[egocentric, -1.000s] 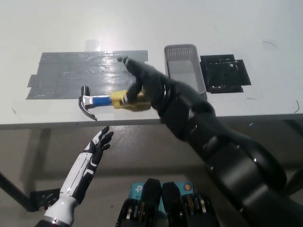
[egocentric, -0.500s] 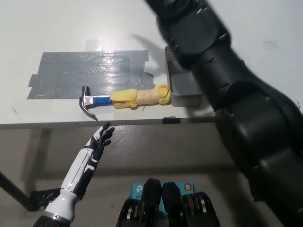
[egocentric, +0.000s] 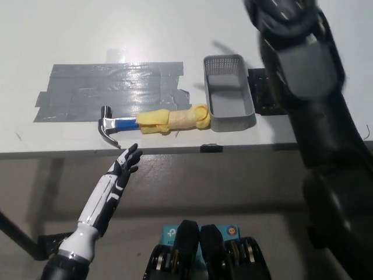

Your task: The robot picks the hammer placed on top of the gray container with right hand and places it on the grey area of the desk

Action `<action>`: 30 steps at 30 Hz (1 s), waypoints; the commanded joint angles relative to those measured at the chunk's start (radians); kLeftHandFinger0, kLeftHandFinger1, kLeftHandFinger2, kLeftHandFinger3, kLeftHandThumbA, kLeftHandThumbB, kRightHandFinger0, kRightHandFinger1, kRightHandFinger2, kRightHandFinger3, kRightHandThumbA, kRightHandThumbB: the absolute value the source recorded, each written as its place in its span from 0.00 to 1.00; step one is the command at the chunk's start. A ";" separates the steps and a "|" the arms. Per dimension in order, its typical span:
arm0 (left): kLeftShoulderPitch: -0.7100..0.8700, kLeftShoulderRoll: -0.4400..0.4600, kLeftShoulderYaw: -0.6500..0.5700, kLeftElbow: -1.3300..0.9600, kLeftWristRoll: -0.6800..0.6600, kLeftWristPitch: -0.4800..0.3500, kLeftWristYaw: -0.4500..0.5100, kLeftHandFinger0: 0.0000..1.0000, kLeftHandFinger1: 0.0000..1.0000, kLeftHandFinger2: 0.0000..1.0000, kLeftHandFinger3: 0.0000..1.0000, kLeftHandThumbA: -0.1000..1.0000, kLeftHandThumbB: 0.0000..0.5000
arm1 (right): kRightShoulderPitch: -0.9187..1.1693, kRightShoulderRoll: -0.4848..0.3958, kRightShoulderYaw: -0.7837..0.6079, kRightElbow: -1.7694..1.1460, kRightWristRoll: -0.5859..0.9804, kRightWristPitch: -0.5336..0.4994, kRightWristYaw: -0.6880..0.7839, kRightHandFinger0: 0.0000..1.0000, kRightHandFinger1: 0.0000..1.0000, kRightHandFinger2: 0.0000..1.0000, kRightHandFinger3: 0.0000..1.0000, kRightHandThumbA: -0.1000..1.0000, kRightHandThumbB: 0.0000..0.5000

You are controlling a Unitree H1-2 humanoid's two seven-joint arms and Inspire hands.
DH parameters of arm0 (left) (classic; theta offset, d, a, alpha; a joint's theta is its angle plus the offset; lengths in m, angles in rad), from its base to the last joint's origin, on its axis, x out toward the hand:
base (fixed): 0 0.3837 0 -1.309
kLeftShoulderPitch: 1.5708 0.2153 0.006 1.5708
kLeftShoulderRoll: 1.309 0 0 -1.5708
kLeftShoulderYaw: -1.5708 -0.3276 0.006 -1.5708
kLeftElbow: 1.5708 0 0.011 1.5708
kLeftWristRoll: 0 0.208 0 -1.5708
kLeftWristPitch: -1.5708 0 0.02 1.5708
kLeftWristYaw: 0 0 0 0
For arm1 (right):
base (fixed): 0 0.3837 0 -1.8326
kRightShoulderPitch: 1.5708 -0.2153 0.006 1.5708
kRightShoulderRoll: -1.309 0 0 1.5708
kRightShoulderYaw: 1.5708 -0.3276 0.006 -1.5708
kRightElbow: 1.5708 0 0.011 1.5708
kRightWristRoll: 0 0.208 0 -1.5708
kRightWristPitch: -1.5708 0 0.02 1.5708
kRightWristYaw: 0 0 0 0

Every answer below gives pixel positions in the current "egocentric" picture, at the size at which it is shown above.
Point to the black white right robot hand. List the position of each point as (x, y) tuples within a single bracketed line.
[(277, 8)]

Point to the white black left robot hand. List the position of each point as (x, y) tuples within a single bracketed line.
[(112, 186)]

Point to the black tape patch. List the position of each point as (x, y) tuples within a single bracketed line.
[(262, 87)]

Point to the black table leg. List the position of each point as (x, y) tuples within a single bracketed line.
[(17, 233)]

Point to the gray perforated plastic basket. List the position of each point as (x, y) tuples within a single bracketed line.
[(233, 121)]

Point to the gray duct tape patch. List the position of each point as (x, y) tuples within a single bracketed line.
[(110, 87)]

